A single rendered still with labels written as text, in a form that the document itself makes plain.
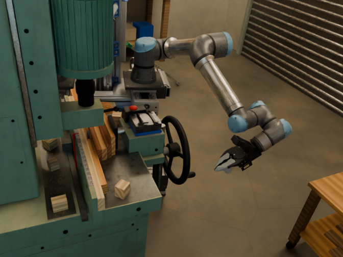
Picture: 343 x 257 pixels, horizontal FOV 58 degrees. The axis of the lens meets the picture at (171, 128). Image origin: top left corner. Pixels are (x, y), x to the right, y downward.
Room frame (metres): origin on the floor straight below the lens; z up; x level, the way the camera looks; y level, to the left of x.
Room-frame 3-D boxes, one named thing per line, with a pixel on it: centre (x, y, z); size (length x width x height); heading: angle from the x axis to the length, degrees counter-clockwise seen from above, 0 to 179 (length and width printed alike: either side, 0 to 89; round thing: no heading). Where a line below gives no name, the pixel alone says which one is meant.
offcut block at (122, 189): (0.67, 0.12, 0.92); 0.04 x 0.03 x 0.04; 159
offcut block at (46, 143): (0.97, 0.47, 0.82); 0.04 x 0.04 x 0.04; 66
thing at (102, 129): (0.91, 0.24, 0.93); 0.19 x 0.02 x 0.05; 27
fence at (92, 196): (0.85, 0.32, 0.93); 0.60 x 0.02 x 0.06; 27
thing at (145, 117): (0.96, 0.11, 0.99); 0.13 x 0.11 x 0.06; 27
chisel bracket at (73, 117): (0.87, 0.31, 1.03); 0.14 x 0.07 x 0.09; 117
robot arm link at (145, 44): (1.67, 0.19, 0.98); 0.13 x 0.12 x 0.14; 131
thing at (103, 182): (0.93, 0.31, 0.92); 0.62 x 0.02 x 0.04; 27
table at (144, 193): (0.92, 0.19, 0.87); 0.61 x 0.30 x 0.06; 27
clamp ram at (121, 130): (0.92, 0.18, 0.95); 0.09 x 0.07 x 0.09; 27
